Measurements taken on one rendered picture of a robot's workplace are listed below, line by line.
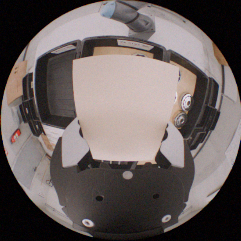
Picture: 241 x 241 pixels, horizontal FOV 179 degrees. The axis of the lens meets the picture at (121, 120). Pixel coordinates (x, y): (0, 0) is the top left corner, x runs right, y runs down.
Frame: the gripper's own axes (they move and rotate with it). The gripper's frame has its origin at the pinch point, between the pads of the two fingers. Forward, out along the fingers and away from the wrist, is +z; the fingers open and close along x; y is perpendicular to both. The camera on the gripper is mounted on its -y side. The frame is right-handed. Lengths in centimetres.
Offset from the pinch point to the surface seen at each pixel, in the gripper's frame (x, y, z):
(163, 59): 13.3, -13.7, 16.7
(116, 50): -3.0, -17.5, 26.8
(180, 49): 39, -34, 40
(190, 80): 37.1, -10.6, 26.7
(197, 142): 137, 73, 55
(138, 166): 16, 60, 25
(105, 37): -6.8, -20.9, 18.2
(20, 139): -292, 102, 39
